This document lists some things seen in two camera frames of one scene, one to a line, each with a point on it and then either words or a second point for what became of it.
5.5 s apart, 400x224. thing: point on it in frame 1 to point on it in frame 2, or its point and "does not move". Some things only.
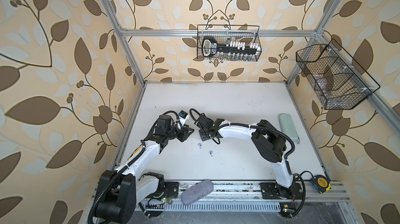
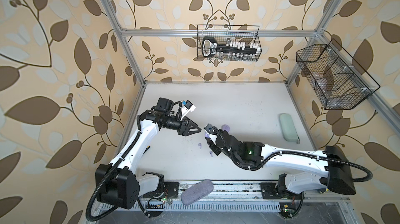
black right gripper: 202,137 to 225,132
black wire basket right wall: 338,82 does not move
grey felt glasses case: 197,191 does not move
